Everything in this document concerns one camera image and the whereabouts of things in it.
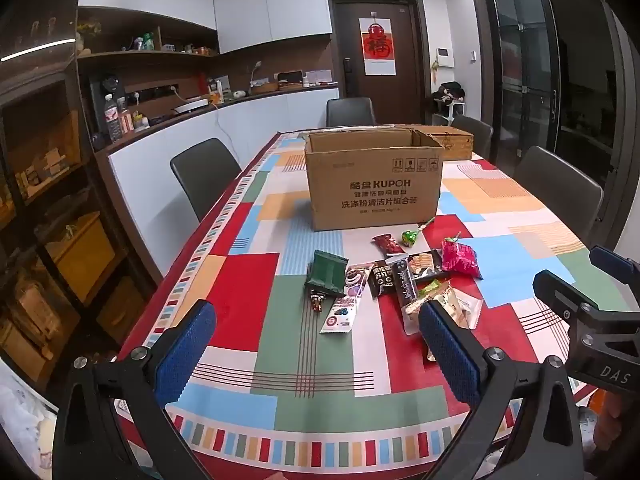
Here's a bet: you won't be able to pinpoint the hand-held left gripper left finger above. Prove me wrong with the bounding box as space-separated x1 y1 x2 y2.
52 300 218 480

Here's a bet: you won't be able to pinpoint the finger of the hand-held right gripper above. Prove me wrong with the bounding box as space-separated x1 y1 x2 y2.
589 245 640 289
532 270 601 333

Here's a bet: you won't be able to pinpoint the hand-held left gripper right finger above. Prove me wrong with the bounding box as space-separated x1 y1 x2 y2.
419 300 585 480

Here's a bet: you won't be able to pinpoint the beige clear snack packet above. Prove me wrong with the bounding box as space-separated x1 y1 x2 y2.
404 287 470 337

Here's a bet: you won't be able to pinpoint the small green snack packet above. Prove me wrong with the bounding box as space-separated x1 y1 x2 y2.
417 280 451 302

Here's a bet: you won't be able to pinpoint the long black snack packet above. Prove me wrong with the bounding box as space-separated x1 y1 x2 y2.
391 255 418 308

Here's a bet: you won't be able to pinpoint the black snack packet food picture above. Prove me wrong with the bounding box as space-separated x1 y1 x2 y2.
407 251 451 281

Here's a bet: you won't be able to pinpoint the pink snack packet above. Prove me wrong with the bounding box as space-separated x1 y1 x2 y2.
440 239 483 281

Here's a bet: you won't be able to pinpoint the black snack packet white print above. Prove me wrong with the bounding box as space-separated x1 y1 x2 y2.
372 260 398 301

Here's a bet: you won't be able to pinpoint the white snack packet dark circle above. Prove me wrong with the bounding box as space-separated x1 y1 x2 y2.
320 296 362 335

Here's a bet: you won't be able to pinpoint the white purple swirl snack packet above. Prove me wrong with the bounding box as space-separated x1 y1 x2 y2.
345 262 376 301

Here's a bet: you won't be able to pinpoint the red-brown snack packet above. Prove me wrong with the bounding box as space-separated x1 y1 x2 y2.
371 233 405 255

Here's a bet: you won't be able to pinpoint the dark green snack packet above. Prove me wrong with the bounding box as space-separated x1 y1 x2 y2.
305 250 349 297

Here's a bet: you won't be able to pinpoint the brown cardboard box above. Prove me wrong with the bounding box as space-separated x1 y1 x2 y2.
304 127 446 232

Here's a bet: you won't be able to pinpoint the person's right hand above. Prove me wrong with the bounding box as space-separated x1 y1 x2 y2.
592 390 640 480

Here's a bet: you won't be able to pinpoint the colourful patchwork tablecloth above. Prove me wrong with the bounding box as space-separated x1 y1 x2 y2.
117 130 636 480

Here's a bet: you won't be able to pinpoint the grey dining chair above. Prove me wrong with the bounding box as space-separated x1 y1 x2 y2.
513 146 604 246
326 97 376 128
451 115 494 163
170 137 242 223

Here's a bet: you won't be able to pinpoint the yellow storage box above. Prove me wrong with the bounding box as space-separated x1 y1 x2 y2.
47 212 117 291

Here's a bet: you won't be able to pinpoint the woven wicker lidded basket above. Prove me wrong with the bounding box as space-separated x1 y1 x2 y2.
422 127 474 162

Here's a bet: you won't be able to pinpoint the dark wooden shelf unit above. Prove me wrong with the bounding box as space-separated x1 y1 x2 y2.
0 60 151 393

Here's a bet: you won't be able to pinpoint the white stool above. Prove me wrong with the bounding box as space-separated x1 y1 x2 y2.
432 100 466 126

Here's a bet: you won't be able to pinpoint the black framed glass door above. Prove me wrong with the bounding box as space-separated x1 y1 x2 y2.
467 0 632 181

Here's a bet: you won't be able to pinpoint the dark plush bag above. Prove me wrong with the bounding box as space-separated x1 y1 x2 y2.
432 82 466 103

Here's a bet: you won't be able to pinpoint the white sideboard cabinet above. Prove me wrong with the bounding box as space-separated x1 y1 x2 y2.
107 87 341 221

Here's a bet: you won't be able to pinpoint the black coffee machine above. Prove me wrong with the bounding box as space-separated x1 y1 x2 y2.
90 74 127 136

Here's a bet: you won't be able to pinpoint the dark brown door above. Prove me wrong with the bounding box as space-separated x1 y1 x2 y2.
327 0 432 128

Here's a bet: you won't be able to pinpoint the red and white door poster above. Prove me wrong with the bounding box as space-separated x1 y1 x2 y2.
358 16 397 77

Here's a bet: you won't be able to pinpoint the yellow flower bunch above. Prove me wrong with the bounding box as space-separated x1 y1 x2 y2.
77 20 102 56

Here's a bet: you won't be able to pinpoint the white power cable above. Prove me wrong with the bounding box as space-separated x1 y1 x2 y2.
214 102 242 162

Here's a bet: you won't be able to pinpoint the wooden wall shelf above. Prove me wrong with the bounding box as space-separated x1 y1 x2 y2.
77 7 219 62

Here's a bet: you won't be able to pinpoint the white upper wall cabinets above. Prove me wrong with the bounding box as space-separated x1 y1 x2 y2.
80 0 333 56

